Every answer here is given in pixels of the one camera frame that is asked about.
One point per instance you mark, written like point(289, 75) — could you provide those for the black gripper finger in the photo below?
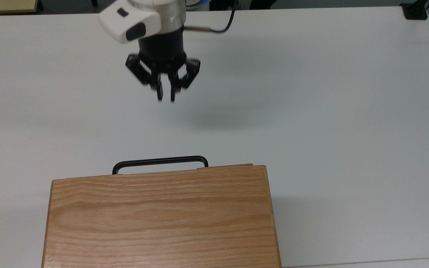
point(190, 74)
point(143, 72)

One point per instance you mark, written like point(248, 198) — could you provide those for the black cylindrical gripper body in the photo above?
point(161, 50)

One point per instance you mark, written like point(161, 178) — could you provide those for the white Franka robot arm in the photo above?
point(140, 16)

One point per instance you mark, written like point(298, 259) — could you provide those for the oak wooden cabinet box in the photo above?
point(162, 219)

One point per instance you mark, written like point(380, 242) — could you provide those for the light wooden side table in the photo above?
point(4, 5)

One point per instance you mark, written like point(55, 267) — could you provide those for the black corner table clamp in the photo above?
point(415, 12)

